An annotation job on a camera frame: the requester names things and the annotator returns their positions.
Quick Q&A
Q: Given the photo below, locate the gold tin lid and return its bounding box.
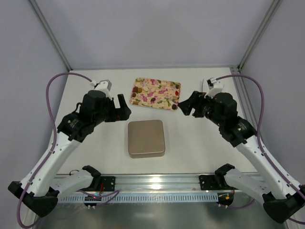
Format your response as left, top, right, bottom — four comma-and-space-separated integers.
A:
128, 120, 165, 153

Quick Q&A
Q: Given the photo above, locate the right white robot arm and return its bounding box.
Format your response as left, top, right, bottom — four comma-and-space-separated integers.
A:
178, 91, 305, 223

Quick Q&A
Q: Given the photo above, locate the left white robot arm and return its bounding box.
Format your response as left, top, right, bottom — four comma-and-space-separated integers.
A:
8, 90, 132, 218

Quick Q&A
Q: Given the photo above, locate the floral tray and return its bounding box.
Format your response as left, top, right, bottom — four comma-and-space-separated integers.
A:
129, 77, 181, 111

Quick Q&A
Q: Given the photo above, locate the gold tin box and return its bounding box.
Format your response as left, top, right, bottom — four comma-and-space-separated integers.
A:
129, 151, 165, 158

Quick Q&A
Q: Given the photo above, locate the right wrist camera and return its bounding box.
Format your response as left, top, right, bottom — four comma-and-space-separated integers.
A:
206, 78, 224, 98

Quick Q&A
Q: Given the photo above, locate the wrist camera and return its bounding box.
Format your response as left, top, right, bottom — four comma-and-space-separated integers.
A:
206, 78, 224, 98
90, 80, 112, 96

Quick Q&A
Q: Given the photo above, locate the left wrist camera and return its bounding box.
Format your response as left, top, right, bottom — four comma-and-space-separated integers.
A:
90, 80, 112, 96

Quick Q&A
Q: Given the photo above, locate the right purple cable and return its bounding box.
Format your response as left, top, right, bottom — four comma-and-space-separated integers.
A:
211, 74, 305, 225

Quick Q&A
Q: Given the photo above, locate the purple cable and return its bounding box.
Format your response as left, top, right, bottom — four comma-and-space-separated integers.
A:
18, 73, 96, 227
211, 74, 305, 225

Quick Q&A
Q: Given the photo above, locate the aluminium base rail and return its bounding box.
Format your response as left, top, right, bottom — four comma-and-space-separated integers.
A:
101, 174, 213, 192

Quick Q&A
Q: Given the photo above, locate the left black mount plate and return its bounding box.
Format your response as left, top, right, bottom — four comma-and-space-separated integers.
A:
91, 176, 116, 192

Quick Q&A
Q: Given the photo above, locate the black mount plate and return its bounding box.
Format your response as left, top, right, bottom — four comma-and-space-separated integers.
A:
199, 175, 228, 191
91, 176, 116, 192

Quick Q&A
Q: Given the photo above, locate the right black mount plate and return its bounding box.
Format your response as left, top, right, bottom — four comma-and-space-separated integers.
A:
199, 175, 228, 191

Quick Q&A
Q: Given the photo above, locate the white slotted cable duct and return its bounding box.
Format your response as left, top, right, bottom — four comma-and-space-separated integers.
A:
59, 192, 218, 204

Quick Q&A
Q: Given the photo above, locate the right aluminium frame post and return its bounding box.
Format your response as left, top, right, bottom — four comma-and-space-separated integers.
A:
237, 0, 283, 72

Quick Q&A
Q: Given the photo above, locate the aluminium frame post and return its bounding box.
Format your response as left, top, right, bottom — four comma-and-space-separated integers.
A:
237, 0, 283, 72
28, 0, 72, 71

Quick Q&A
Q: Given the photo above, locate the left aluminium frame post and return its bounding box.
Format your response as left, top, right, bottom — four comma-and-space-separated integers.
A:
28, 0, 72, 71

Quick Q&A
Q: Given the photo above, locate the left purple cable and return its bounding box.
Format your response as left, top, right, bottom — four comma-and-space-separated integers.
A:
18, 73, 96, 227

